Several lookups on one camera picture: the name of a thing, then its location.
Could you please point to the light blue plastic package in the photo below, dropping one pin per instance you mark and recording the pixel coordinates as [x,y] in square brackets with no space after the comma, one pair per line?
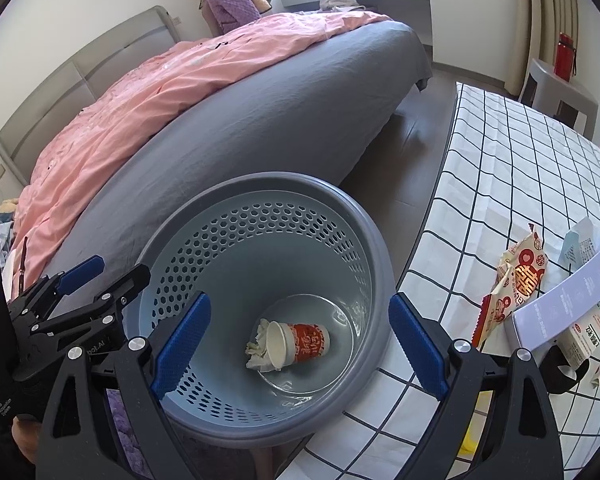
[580,245]

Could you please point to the purple fuzzy slipper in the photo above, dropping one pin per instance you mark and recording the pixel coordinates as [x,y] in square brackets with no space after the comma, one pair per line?
[127,439]

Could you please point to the operator hand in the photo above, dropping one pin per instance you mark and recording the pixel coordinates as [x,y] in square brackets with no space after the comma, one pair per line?
[26,434]

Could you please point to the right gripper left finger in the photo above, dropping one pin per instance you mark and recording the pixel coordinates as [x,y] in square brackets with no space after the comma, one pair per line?
[79,439]

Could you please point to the white paper ball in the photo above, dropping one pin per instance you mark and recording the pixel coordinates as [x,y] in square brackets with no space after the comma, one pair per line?
[257,350]

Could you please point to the red white paper cup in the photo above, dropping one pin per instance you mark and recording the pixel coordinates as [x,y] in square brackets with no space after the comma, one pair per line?
[289,344]

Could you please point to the red snack wrapper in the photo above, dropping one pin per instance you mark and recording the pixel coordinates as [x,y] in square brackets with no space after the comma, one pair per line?
[519,274]

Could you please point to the clothes pile on sill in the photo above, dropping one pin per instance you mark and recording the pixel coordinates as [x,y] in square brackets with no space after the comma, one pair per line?
[340,5]

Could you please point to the black fabric band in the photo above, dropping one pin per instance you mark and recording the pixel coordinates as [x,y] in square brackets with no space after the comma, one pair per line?
[558,376]

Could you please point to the grey perforated trash basket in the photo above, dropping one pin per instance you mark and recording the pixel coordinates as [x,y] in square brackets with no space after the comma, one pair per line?
[272,246]

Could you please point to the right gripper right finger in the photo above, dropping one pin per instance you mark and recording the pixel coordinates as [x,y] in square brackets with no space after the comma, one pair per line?
[519,439]

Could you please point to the grey plastic stool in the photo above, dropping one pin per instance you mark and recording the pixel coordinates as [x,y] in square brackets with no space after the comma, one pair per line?
[568,102]

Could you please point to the grey bed headboard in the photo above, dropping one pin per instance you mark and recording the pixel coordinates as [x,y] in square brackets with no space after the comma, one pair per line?
[80,82]

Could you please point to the long purple cardboard box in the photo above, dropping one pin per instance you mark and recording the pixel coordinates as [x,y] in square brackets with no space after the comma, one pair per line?
[547,316]

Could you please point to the red water bottle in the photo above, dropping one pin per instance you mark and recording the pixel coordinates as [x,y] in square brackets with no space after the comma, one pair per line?
[565,57]

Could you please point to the green white medicine box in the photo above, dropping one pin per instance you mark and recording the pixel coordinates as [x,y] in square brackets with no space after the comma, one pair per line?
[581,339]

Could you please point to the pink duvet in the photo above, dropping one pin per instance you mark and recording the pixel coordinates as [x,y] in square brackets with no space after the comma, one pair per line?
[80,160]

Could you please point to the yellow rimmed clear lid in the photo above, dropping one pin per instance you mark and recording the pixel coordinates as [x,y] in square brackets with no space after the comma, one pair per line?
[475,428]

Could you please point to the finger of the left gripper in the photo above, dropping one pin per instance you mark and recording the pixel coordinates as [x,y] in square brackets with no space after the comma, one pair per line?
[112,300]
[66,283]

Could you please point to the purple quilted bag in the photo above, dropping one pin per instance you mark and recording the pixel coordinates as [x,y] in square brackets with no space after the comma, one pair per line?
[223,16]

